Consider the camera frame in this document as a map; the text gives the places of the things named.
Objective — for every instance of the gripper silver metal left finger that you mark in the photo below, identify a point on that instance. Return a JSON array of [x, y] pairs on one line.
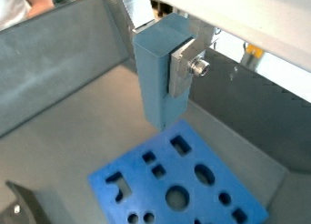
[[138, 14]]

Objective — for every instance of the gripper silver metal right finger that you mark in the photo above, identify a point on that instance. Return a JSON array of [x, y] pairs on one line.
[[187, 62]]

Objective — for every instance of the yellow object behind bin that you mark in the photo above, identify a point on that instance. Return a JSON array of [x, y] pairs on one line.
[[251, 57]]

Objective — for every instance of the person in white shirt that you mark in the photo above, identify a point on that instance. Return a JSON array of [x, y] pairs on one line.
[[17, 10]]

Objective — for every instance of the blue shape sorter board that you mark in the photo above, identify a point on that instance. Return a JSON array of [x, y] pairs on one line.
[[170, 181]]

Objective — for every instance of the black curved holder stand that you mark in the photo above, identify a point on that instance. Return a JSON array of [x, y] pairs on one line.
[[24, 210]]

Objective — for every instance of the grey bin enclosure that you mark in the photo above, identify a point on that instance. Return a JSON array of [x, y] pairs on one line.
[[70, 108]]

